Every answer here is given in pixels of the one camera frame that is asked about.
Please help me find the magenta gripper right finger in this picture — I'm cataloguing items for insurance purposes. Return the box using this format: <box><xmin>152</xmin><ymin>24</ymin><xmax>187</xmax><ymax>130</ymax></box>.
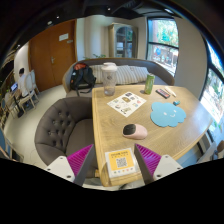
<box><xmin>133</xmin><ymin>143</ymin><xmax>184</xmax><ymax>185</ymax></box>

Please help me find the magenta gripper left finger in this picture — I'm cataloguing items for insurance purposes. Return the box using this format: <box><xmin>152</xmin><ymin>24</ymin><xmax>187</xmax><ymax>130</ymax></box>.
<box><xmin>45</xmin><ymin>143</ymin><xmax>96</xmax><ymax>187</ymax></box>

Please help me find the pink and black computer mouse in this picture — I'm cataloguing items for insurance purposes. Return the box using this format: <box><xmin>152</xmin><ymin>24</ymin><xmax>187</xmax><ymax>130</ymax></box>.
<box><xmin>123</xmin><ymin>124</ymin><xmax>148</xmax><ymax>140</ymax></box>

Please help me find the blue cloud-shaped mouse pad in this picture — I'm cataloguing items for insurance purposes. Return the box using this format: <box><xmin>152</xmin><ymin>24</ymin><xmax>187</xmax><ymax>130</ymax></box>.
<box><xmin>150</xmin><ymin>102</ymin><xmax>186</xmax><ymax>127</ymax></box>

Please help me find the laptop computer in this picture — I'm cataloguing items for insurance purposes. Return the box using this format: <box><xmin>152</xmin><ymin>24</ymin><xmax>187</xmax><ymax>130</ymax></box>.
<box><xmin>11</xmin><ymin>82</ymin><xmax>18</xmax><ymax>92</ymax></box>

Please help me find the yellow QR code sign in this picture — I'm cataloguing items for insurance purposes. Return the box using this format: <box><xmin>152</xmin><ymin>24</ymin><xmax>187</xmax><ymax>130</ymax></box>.
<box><xmin>105</xmin><ymin>148</ymin><xmax>137</xmax><ymax>178</ymax></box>

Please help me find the grey tufted armchair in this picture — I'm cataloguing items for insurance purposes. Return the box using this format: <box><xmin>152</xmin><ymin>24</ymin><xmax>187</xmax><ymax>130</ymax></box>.
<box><xmin>34</xmin><ymin>96</ymin><xmax>99</xmax><ymax>170</ymax></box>

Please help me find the illustrated menu sheet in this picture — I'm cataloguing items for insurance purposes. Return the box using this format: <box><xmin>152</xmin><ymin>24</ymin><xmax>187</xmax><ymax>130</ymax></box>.
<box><xmin>108</xmin><ymin>92</ymin><xmax>146</xmax><ymax>117</ymax></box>

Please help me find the small blue eraser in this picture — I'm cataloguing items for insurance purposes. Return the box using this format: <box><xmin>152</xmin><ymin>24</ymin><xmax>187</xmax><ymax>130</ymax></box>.
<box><xmin>173</xmin><ymin>101</ymin><xmax>180</xmax><ymax>106</ymax></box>

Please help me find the dark rectangular palette case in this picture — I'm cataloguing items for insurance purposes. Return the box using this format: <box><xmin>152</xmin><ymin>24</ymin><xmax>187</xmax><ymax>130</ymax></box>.
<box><xmin>156</xmin><ymin>89</ymin><xmax>170</xmax><ymax>99</ymax></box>

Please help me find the cream flat stick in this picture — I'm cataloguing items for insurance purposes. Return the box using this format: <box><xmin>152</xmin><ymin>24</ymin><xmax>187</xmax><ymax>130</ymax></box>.
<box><xmin>165</xmin><ymin>87</ymin><xmax>177</xmax><ymax>97</ymax></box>

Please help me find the green drink can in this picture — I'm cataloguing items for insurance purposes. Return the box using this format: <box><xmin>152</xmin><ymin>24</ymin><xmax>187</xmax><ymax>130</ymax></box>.
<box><xmin>144</xmin><ymin>74</ymin><xmax>155</xmax><ymax>94</ymax></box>

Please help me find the white chair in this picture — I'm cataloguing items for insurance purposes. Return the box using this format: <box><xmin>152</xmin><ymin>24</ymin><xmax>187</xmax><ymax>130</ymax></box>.
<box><xmin>19</xmin><ymin>74</ymin><xmax>38</xmax><ymax>110</ymax></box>

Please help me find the black and orange backpack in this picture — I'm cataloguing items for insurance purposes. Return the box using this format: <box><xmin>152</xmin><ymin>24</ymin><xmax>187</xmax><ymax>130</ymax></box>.
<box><xmin>70</xmin><ymin>63</ymin><xmax>96</xmax><ymax>95</ymax></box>

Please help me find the brown curved sofa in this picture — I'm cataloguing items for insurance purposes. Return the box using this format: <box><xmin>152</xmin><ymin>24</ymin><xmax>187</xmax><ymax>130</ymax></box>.
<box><xmin>62</xmin><ymin>57</ymin><xmax>176</xmax><ymax>98</ymax></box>

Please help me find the striped white cushion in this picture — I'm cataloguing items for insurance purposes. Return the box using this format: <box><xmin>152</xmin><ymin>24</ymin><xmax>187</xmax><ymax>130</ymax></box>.
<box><xmin>91</xmin><ymin>65</ymin><xmax>149</xmax><ymax>85</ymax></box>

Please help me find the clear plastic shaker bottle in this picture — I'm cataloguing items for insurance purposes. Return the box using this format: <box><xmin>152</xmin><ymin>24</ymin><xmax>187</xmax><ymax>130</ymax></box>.
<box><xmin>101</xmin><ymin>62</ymin><xmax>117</xmax><ymax>96</ymax></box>

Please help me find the seated person in white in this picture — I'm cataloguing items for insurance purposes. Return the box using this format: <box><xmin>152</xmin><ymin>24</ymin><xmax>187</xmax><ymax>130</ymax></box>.
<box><xmin>18</xmin><ymin>68</ymin><xmax>28</xmax><ymax>98</ymax></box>

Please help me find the wooden door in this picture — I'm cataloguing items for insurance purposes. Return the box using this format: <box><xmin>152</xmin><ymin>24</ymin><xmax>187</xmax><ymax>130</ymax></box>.
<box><xmin>29</xmin><ymin>20</ymin><xmax>77</xmax><ymax>91</ymax></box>

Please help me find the glass-front wooden cabinet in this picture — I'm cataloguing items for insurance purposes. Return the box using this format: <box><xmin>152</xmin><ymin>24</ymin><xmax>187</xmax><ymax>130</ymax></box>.
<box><xmin>108</xmin><ymin>23</ymin><xmax>138</xmax><ymax>58</ymax></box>

